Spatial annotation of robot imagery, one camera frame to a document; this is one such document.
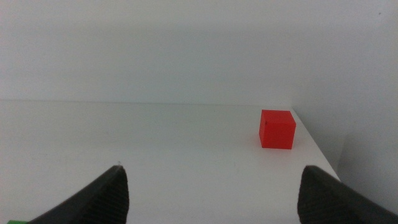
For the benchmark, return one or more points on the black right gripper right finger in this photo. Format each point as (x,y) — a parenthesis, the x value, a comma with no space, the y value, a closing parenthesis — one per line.
(326,202)

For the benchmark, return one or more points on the green cube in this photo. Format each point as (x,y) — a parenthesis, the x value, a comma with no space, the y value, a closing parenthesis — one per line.
(15,222)

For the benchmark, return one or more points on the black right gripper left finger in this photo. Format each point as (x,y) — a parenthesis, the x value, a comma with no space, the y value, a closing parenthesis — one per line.
(105,199)

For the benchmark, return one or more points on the red cube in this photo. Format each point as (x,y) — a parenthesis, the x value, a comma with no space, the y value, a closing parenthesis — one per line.
(276,130)

